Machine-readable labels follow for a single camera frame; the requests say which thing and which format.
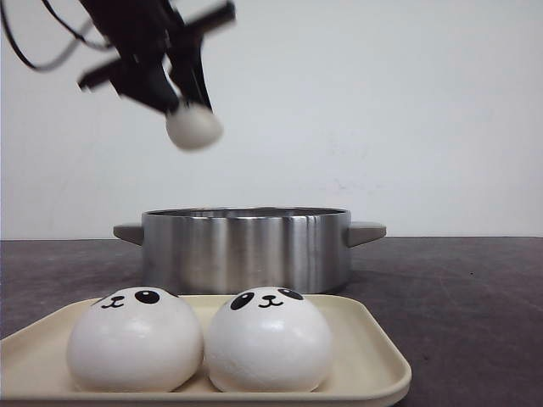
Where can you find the panda bun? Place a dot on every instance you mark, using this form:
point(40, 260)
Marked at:
point(268, 339)
point(137, 339)
point(192, 126)

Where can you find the stainless steel steamer pot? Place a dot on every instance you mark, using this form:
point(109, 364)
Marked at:
point(226, 250)

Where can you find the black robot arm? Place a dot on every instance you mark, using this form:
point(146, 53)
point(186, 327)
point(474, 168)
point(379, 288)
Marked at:
point(159, 62)

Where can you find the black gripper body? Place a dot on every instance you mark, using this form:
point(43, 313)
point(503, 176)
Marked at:
point(139, 30)

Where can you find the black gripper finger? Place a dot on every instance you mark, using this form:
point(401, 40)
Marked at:
point(147, 84)
point(186, 69)

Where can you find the cream plastic tray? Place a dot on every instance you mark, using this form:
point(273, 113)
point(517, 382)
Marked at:
point(368, 370)

